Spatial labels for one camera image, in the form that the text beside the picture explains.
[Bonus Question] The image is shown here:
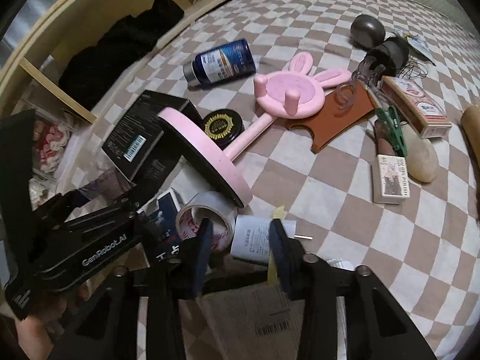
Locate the white tape roll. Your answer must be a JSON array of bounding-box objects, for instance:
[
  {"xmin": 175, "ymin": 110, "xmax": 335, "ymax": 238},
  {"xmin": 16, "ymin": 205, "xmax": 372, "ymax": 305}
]
[{"xmin": 175, "ymin": 190, "xmax": 239, "ymax": 254}]

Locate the person left hand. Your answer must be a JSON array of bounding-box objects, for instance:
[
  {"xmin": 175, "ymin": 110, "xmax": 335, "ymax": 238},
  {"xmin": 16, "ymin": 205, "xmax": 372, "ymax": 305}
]
[{"xmin": 15, "ymin": 295, "xmax": 68, "ymax": 359}]

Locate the white power adapter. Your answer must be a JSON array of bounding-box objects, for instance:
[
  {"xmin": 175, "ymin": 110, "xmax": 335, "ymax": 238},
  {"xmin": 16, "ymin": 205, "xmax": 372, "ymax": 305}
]
[{"xmin": 229, "ymin": 214, "xmax": 314, "ymax": 264}]

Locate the dark blue card packet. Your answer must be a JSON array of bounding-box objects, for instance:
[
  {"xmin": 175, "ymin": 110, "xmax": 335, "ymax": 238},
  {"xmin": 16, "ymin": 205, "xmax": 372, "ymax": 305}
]
[{"xmin": 141, "ymin": 189, "xmax": 184, "ymax": 261}]

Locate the black product box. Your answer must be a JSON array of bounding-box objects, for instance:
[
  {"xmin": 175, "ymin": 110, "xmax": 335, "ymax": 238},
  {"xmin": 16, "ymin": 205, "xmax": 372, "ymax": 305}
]
[{"xmin": 103, "ymin": 90, "xmax": 203, "ymax": 184}]

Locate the small white gel polish box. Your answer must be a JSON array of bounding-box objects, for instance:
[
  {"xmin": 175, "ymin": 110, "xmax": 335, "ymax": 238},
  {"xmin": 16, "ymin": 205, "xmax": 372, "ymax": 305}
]
[{"xmin": 372, "ymin": 154, "xmax": 410, "ymax": 205}]

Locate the black gold round tin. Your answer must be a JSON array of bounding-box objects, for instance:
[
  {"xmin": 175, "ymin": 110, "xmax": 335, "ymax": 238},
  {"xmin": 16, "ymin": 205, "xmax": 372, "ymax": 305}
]
[{"xmin": 203, "ymin": 109, "xmax": 245, "ymax": 150}]

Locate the brown leather piece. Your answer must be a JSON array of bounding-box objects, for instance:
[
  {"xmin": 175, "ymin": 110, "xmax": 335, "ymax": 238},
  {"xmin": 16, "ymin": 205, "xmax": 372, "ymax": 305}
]
[{"xmin": 286, "ymin": 88, "xmax": 375, "ymax": 154}]

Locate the checkered bed sheet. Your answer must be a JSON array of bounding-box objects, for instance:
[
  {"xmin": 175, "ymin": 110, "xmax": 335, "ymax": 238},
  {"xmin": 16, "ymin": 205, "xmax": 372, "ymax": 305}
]
[{"xmin": 74, "ymin": 0, "xmax": 480, "ymax": 360}]

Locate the beige stone egg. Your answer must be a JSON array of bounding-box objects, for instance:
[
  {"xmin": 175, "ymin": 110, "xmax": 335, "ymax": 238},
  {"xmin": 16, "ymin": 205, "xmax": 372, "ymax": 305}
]
[{"xmin": 401, "ymin": 124, "xmax": 439, "ymax": 184}]

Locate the pink bunny stand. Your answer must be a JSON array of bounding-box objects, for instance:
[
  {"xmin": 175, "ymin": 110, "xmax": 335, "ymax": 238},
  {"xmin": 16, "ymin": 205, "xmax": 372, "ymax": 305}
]
[{"xmin": 159, "ymin": 52, "xmax": 352, "ymax": 208}]

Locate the black cloth on shelf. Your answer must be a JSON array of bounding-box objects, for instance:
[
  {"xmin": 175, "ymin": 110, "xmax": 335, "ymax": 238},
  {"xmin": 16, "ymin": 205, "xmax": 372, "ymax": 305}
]
[{"xmin": 58, "ymin": 0, "xmax": 185, "ymax": 111}]

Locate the green clothes peg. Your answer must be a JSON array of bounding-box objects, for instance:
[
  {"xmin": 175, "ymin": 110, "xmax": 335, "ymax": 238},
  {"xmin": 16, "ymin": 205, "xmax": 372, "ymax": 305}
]
[{"xmin": 375, "ymin": 106, "xmax": 408, "ymax": 158}]

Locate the clear hair claw clip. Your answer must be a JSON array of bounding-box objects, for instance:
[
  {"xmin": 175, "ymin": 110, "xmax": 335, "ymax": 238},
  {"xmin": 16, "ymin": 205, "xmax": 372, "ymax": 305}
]
[{"xmin": 335, "ymin": 56, "xmax": 387, "ymax": 113}]

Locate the pink playing card box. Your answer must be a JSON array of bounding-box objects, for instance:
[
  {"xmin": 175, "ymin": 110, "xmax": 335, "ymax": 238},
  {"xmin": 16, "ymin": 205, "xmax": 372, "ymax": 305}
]
[{"xmin": 382, "ymin": 76, "xmax": 452, "ymax": 138}]

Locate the blue supplement bottle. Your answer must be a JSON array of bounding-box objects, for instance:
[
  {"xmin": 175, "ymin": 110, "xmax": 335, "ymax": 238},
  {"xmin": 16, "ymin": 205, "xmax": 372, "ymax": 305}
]
[{"xmin": 183, "ymin": 39, "xmax": 256, "ymax": 87}]

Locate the wooden side shelf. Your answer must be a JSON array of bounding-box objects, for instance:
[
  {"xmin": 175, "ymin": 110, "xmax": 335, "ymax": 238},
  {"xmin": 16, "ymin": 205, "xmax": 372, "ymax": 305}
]
[{"xmin": 1, "ymin": 0, "xmax": 228, "ymax": 124}]

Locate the black cylinder cap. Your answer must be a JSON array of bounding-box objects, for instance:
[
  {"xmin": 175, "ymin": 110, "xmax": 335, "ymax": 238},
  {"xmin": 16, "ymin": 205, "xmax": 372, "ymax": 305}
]
[{"xmin": 366, "ymin": 36, "xmax": 409, "ymax": 77}]

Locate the dark grey egg object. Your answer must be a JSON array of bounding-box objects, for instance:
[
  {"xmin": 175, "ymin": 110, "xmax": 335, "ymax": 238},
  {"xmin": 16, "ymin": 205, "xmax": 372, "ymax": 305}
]
[{"xmin": 350, "ymin": 14, "xmax": 386, "ymax": 49}]

